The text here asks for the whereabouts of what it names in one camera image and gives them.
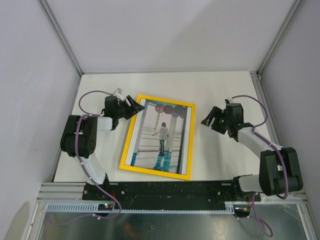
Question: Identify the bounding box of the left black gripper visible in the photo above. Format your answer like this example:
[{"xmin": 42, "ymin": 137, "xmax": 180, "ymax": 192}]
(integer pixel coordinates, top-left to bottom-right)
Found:
[{"xmin": 114, "ymin": 95, "xmax": 145, "ymax": 120}]

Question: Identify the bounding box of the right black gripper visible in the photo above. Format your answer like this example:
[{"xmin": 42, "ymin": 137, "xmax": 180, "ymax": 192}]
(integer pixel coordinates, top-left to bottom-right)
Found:
[{"xmin": 201, "ymin": 106, "xmax": 232, "ymax": 135}]

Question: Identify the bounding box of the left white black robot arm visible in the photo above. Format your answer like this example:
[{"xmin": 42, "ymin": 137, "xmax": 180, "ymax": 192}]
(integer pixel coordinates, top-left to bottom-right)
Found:
[{"xmin": 60, "ymin": 94, "xmax": 145, "ymax": 200}]

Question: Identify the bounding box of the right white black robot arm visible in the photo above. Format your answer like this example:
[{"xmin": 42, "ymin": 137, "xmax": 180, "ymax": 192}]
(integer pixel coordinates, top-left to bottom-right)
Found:
[{"xmin": 201, "ymin": 103, "xmax": 303, "ymax": 201}]

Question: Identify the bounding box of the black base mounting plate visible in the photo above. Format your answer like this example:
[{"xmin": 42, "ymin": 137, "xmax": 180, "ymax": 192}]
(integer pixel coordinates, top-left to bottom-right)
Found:
[{"xmin": 82, "ymin": 180, "xmax": 253, "ymax": 209}]

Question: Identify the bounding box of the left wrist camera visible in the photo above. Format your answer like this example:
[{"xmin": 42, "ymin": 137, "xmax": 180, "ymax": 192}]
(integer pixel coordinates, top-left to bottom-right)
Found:
[{"xmin": 112, "ymin": 88, "xmax": 124, "ymax": 101}]

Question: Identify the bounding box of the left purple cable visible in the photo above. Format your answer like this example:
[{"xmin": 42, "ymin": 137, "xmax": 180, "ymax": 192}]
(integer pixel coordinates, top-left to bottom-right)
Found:
[{"xmin": 47, "ymin": 90, "xmax": 123, "ymax": 226}]

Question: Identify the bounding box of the right aluminium corner post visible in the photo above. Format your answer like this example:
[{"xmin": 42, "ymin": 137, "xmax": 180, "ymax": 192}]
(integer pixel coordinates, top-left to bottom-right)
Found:
[{"xmin": 256, "ymin": 0, "xmax": 305, "ymax": 76}]

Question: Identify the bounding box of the aluminium corner post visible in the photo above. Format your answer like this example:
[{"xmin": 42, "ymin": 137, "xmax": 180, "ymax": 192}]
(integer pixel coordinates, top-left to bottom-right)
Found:
[
  {"xmin": 37, "ymin": 0, "xmax": 84, "ymax": 77},
  {"xmin": 256, "ymin": 0, "xmax": 305, "ymax": 76}
]

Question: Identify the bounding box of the white slotted cable duct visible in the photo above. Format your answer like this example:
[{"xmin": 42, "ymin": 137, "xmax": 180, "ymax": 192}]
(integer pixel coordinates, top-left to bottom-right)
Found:
[{"xmin": 44, "ymin": 202, "xmax": 250, "ymax": 215}]

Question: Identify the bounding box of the aluminium front rail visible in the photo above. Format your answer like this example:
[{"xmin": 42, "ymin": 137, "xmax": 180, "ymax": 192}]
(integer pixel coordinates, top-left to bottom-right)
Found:
[{"xmin": 36, "ymin": 182, "xmax": 85, "ymax": 203}]

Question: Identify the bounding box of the left aluminium corner post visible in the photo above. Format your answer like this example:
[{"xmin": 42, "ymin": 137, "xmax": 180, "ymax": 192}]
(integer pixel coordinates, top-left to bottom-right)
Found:
[{"xmin": 37, "ymin": 0, "xmax": 84, "ymax": 77}]

